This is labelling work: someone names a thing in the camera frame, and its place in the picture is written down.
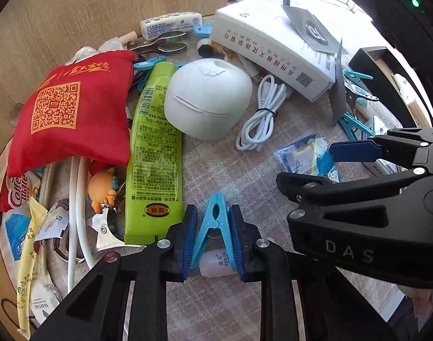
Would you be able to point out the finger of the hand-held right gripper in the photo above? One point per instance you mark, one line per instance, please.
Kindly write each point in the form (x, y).
(309, 192)
(355, 151)

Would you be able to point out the white plastic bag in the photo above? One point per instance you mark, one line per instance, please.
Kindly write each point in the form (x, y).
(110, 44)

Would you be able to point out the beige stick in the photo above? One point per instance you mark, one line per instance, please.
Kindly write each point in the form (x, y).
(129, 36)

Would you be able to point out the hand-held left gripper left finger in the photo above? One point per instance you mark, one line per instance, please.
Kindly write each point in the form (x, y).
(188, 241)

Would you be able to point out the yellow sachet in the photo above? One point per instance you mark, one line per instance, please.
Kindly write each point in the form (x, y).
(26, 263)

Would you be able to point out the green cream tube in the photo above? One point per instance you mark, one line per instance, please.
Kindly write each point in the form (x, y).
(154, 156)

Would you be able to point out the white round plastic container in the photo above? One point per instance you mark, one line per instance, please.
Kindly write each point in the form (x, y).
(209, 96)

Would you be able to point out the blue clothespin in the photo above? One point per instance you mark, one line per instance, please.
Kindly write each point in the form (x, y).
(355, 125)
(356, 76)
(213, 213)

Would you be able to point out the red printed cloth bag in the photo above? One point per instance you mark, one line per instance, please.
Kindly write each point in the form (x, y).
(78, 120)

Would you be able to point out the blue snack packet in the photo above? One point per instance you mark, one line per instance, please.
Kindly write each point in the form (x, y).
(301, 158)

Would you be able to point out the teal plastic clip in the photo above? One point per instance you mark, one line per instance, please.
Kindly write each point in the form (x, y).
(147, 64)

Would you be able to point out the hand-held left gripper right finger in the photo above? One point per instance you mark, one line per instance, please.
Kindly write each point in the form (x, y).
(237, 241)

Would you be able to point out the black tray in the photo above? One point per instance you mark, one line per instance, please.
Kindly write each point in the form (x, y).
(383, 81)

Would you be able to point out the red white creamer packet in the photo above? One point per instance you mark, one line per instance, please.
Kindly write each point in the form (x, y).
(17, 191)

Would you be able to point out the white patterned tissue pack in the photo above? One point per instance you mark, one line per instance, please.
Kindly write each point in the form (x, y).
(170, 24)

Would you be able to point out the blue white packet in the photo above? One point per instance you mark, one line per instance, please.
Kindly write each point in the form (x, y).
(16, 234)

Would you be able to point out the white grey packet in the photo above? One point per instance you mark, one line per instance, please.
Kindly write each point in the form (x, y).
(42, 298)

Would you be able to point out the white printed box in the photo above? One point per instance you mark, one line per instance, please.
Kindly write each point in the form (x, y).
(266, 42)

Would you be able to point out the grey foil sachet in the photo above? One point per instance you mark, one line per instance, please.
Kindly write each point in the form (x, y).
(316, 30)
(339, 96)

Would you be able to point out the plaid cloth covered desktop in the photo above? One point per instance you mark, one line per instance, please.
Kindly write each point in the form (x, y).
(209, 170)

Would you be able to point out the white printed sachet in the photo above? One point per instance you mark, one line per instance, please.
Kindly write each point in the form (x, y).
(56, 222)

